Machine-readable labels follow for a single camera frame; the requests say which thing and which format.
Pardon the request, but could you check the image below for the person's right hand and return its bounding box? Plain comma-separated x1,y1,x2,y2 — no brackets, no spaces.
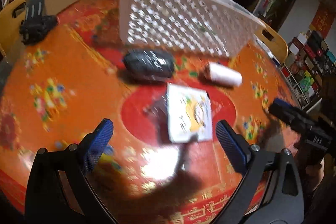
289,130,325,193

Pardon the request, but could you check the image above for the white perforated plastic basket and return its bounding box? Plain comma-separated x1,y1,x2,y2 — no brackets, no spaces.
119,0,265,58

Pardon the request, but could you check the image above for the black mount device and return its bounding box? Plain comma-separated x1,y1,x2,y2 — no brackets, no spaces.
19,0,58,46

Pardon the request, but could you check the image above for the black plastic-wrapped bundle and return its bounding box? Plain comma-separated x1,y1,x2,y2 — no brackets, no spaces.
122,49,175,81

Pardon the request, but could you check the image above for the red floral tablecloth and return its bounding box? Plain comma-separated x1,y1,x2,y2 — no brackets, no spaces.
0,0,301,224

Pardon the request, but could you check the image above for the white cartoon tissue packet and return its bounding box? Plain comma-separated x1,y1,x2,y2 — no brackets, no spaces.
166,84,213,143

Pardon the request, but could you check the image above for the wooden chair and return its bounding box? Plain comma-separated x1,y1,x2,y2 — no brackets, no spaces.
255,23,288,65
1,0,26,57

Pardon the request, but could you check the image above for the shelf with boxes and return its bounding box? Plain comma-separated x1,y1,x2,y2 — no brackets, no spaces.
280,30,335,110

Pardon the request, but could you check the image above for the white towel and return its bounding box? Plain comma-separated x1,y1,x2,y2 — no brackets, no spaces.
203,62,243,87

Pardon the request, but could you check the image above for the left wooden chair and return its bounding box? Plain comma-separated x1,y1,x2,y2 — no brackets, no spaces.
1,0,26,57

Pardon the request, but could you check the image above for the wooden chair back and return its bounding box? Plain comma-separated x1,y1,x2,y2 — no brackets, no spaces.
255,23,288,65

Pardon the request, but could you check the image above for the red wall couplet poster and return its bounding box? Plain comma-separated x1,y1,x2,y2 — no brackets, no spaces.
309,2,335,39

